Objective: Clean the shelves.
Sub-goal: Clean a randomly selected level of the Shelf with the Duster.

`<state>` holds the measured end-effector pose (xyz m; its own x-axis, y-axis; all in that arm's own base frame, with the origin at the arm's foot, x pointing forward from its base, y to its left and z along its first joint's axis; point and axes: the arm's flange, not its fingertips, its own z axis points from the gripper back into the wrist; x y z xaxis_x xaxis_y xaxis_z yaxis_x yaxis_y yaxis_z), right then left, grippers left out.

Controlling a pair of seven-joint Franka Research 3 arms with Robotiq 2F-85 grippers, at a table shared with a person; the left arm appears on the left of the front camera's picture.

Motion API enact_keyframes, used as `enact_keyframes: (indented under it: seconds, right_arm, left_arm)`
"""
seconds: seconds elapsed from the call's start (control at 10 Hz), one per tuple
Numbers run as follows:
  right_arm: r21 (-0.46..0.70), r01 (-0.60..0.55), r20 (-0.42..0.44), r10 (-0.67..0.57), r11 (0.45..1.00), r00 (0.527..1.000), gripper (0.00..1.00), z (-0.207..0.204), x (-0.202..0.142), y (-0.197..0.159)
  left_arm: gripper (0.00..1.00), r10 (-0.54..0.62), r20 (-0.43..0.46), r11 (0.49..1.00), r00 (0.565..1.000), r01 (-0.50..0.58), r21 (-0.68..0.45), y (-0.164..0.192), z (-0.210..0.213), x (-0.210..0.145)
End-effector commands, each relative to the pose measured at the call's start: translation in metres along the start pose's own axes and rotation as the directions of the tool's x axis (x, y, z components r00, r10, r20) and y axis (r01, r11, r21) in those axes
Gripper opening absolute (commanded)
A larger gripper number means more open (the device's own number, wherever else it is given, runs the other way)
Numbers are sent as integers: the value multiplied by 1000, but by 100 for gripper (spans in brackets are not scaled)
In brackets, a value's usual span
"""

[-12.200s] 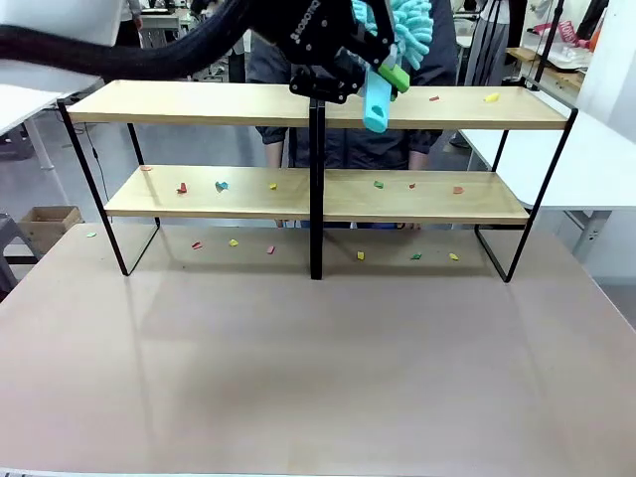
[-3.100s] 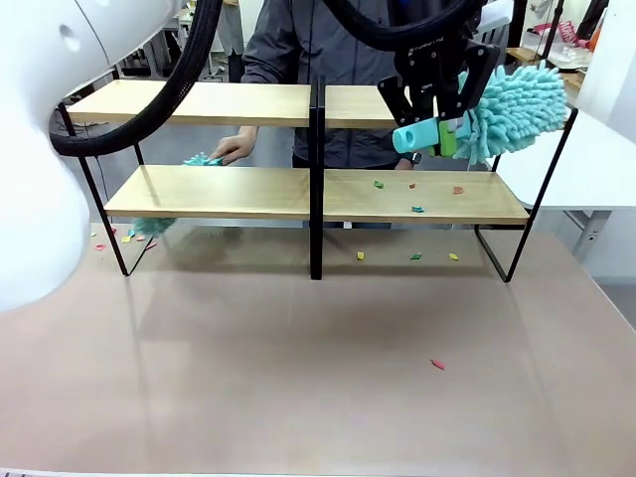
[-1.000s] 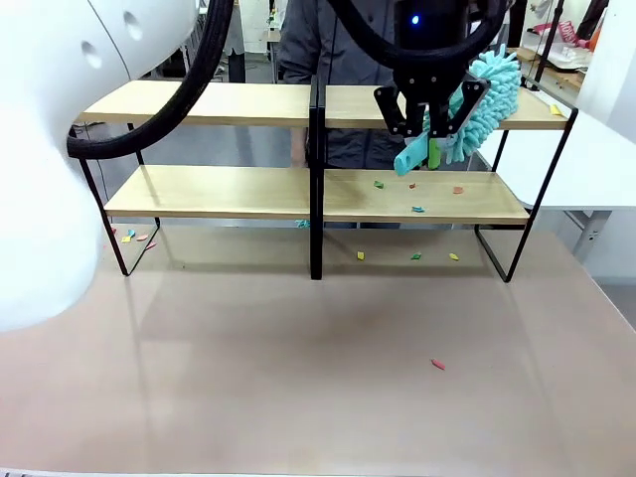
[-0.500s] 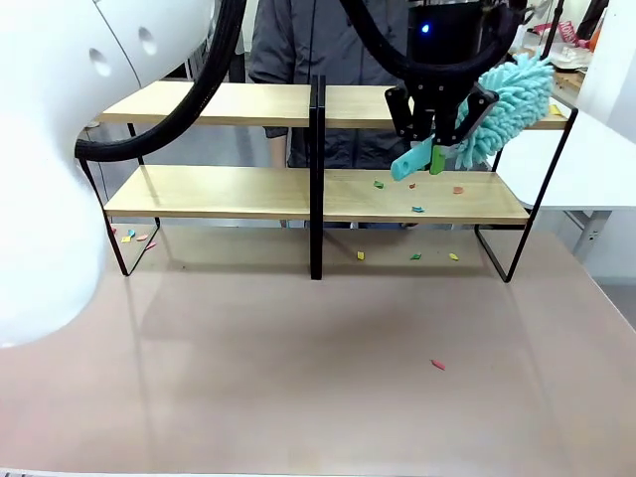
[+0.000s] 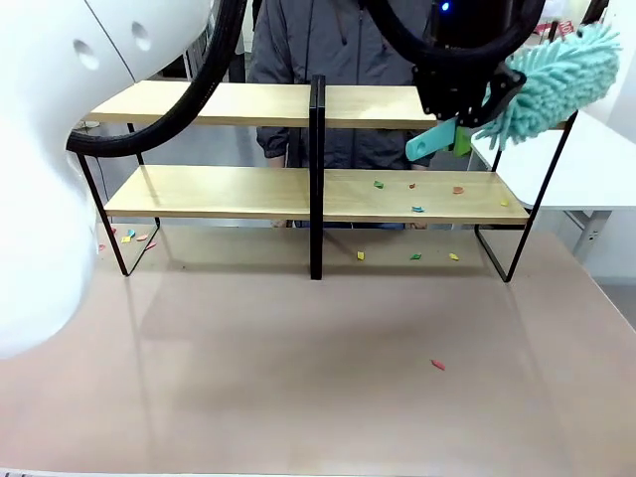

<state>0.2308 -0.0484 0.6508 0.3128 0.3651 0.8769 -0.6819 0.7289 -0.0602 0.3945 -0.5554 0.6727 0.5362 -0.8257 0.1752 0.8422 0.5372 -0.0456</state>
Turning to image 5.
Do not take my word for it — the two-tier wooden shelf black frame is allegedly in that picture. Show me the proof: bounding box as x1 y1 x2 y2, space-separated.
81 74 580 283

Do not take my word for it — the teal microfiber duster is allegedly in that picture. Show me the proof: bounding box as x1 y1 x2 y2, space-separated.
404 22 623 163

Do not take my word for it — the white desk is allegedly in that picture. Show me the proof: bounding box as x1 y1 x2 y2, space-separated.
469 109 636 282

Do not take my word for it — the person in grey jacket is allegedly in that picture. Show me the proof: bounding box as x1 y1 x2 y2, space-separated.
246 0 439 171

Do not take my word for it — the thick black corrugated cable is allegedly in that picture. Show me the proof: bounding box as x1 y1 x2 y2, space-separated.
66 0 548 158

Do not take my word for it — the person's right forearm grey sleeve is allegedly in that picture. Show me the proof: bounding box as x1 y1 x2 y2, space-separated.
255 126 290 161

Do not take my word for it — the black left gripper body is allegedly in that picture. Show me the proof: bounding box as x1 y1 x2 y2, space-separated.
427 0 501 120

